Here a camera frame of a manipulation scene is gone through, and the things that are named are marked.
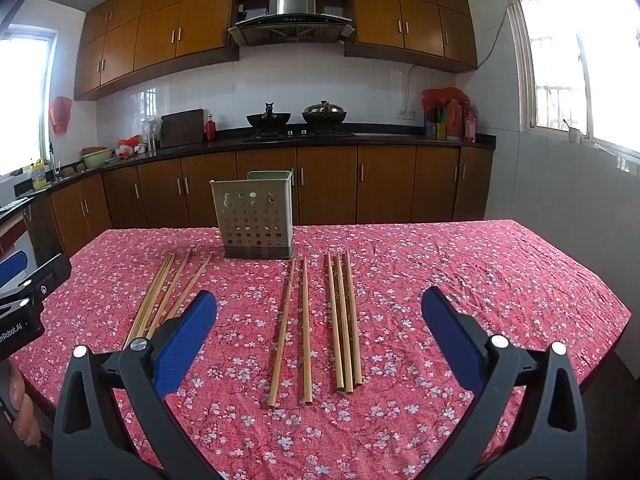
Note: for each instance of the green basin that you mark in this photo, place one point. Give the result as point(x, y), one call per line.
point(97, 159)

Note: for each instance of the dark wooden cutting board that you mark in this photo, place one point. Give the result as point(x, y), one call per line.
point(182, 127)

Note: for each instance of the open black wok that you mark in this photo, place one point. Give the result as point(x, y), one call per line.
point(267, 120)

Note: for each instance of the person's left hand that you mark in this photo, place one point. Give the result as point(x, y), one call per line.
point(20, 395)

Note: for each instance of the red floral tablecloth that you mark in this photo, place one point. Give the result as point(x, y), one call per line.
point(400, 285)

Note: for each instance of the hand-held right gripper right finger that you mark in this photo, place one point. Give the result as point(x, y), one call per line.
point(450, 330)

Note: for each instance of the perforated metal chopstick holder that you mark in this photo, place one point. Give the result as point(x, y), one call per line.
point(257, 251)

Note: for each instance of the small red bottle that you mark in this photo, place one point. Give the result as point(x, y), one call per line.
point(210, 130)

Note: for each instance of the black wok with lid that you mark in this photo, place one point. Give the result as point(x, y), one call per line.
point(324, 116)

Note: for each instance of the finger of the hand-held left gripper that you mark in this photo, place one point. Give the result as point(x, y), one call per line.
point(12, 267)

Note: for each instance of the metal faucet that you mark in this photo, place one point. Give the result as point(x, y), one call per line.
point(51, 160)

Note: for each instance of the red and white plastic bag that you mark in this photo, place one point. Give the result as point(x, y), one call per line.
point(129, 146)

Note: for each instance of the red oil bottle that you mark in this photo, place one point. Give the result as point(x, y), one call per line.
point(470, 125)

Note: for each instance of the yellow detergent bottle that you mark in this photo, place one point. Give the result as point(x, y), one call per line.
point(38, 175)

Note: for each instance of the pink bottle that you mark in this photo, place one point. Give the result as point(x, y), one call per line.
point(453, 120)

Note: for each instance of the glass jars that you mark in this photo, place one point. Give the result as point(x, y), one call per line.
point(151, 135)

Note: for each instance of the white wall socket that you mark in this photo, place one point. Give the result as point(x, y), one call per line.
point(407, 114)

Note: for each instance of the black kitchen countertop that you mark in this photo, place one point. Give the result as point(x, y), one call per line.
point(400, 140)

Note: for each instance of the large kitchen window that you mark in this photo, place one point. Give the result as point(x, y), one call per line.
point(555, 60)

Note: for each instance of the steel range hood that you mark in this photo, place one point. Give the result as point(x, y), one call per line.
point(290, 25)

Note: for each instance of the red bag on wall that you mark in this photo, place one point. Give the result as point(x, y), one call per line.
point(60, 115)

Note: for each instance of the gas stove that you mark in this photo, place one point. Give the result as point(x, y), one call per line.
point(300, 135)

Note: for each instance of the brown wall cabinets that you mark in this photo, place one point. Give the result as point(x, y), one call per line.
point(160, 35)

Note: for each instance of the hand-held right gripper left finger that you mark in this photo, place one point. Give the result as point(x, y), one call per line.
point(185, 340)

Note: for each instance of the small kitchen window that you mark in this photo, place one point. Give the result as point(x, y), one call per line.
point(20, 100)

